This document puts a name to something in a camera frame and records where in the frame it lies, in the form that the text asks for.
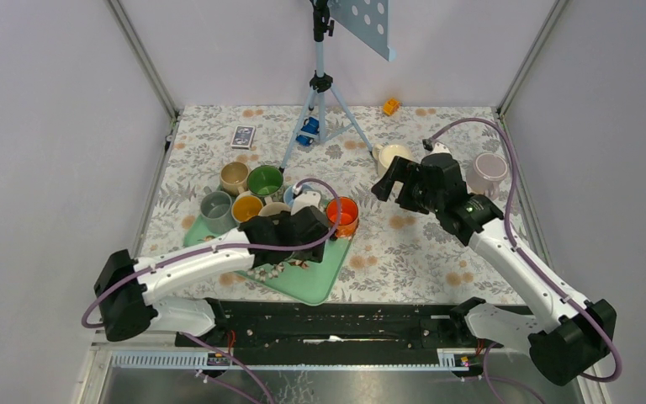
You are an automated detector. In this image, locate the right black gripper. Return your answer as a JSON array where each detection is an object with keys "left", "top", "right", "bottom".
[{"left": 370, "top": 156, "right": 443, "bottom": 215}]

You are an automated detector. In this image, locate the light blue ribbed mug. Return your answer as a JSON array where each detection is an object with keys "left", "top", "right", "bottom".
[{"left": 283, "top": 185, "right": 301, "bottom": 207}]

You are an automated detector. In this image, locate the seahorse pattern mug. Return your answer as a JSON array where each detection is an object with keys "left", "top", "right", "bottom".
[{"left": 258, "top": 202, "right": 291, "bottom": 217}]

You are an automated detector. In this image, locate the orange mug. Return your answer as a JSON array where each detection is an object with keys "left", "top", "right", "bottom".
[{"left": 326, "top": 197, "right": 359, "bottom": 238}]

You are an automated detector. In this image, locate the cream mug green inside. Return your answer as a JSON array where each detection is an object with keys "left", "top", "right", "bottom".
[{"left": 246, "top": 165, "right": 284, "bottom": 201}]

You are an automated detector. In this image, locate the blue butterfly mug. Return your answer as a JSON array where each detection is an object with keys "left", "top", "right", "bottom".
[{"left": 231, "top": 194, "right": 264, "bottom": 223}]

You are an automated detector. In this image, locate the lilac mug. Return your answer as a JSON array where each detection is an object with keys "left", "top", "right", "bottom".
[{"left": 466, "top": 152, "right": 510, "bottom": 199}]

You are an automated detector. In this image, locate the beige mug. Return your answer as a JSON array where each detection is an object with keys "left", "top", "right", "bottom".
[{"left": 220, "top": 162, "right": 250, "bottom": 197}]

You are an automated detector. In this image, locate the grey blue mug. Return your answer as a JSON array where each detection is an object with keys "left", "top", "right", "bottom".
[{"left": 199, "top": 190, "right": 237, "bottom": 234}]

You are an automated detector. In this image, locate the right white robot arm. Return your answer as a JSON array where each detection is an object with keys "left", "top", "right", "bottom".
[{"left": 372, "top": 152, "right": 617, "bottom": 385}]

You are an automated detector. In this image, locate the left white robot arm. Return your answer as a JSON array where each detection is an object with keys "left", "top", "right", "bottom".
[{"left": 93, "top": 206, "right": 335, "bottom": 346}]

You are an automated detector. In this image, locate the cream ribbed mug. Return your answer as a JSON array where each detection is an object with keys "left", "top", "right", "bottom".
[{"left": 372, "top": 144, "right": 414, "bottom": 178}]

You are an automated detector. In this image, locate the orange toy block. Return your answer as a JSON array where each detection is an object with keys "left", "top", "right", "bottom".
[{"left": 382, "top": 98, "right": 401, "bottom": 116}]

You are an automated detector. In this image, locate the blue tripod stand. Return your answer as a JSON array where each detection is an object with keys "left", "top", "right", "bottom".
[{"left": 278, "top": 0, "right": 373, "bottom": 173}]

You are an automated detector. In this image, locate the floral tablecloth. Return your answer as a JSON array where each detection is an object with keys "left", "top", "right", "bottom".
[{"left": 136, "top": 105, "right": 521, "bottom": 305}]

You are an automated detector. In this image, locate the blue toy car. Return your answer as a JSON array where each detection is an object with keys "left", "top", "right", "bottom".
[{"left": 295, "top": 117, "right": 320, "bottom": 146}]

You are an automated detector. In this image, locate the playing card deck box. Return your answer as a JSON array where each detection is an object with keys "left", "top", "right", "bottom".
[{"left": 230, "top": 125, "right": 256, "bottom": 150}]

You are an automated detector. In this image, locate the perforated blue calibration plate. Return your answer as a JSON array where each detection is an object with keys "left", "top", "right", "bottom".
[{"left": 328, "top": 0, "right": 396, "bottom": 61}]

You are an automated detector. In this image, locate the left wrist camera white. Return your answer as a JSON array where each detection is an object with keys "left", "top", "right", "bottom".
[{"left": 291, "top": 190, "right": 321, "bottom": 215}]

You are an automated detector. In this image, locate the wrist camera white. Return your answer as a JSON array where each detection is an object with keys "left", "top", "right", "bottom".
[
  {"left": 425, "top": 141, "right": 452, "bottom": 155},
  {"left": 291, "top": 190, "right": 321, "bottom": 215}
]

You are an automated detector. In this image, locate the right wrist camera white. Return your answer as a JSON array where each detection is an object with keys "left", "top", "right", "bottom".
[{"left": 425, "top": 141, "right": 452, "bottom": 155}]

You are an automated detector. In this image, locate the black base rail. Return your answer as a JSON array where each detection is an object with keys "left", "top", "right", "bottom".
[{"left": 174, "top": 300, "right": 490, "bottom": 366}]

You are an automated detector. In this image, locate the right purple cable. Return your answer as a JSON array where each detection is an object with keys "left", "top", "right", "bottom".
[{"left": 421, "top": 117, "right": 624, "bottom": 384}]

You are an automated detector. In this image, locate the purple cable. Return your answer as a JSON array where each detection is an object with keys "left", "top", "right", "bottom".
[
  {"left": 81, "top": 178, "right": 343, "bottom": 330},
  {"left": 421, "top": 117, "right": 624, "bottom": 384}
]

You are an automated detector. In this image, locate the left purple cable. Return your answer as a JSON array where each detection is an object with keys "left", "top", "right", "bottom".
[{"left": 81, "top": 178, "right": 343, "bottom": 330}]

